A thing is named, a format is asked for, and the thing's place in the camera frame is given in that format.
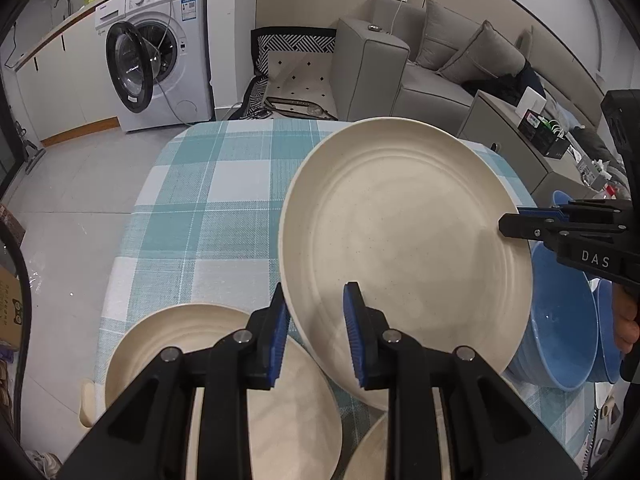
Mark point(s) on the black cardboard box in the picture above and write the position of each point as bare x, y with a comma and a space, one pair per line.
547, 142

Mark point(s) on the cream plate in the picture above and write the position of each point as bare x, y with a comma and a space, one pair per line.
367, 452
150, 340
410, 240

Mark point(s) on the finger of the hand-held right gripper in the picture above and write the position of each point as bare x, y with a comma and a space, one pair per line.
525, 226
542, 212

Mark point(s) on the white box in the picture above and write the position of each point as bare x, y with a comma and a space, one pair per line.
531, 100

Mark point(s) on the mop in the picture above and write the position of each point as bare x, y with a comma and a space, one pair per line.
35, 160

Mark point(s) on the blue bowl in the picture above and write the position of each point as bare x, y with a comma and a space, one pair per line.
610, 335
555, 320

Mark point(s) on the teal checked tablecloth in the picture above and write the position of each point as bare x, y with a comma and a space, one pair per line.
215, 210

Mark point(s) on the chrome faucet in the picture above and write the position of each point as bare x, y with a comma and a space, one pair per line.
70, 10

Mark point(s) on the person's right hand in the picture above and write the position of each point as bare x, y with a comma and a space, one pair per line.
627, 325

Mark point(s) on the cream chair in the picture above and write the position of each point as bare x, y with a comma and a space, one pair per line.
89, 405

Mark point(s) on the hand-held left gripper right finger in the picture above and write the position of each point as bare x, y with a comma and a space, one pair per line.
354, 340

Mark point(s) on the grey blanket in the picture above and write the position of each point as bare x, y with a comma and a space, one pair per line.
595, 145

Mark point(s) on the grey cushion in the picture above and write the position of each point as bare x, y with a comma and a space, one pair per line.
440, 30
480, 55

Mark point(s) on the grey sofa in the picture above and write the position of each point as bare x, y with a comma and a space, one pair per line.
370, 75

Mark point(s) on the white washing machine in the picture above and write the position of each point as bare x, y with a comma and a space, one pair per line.
190, 60

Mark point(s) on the white kitchen cabinet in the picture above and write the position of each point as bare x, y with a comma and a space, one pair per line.
75, 75

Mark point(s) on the black white patterned rug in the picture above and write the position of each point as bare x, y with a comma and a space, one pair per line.
295, 72

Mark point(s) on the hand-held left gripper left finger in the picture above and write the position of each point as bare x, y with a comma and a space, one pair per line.
277, 350

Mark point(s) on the white sneaker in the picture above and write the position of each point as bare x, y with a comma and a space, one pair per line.
45, 462

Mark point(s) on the dark clothes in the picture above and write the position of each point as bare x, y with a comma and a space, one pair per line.
500, 82

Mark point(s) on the brown cardboard box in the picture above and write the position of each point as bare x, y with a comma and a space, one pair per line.
10, 305

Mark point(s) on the grey side cabinet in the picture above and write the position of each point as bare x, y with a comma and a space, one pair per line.
495, 135

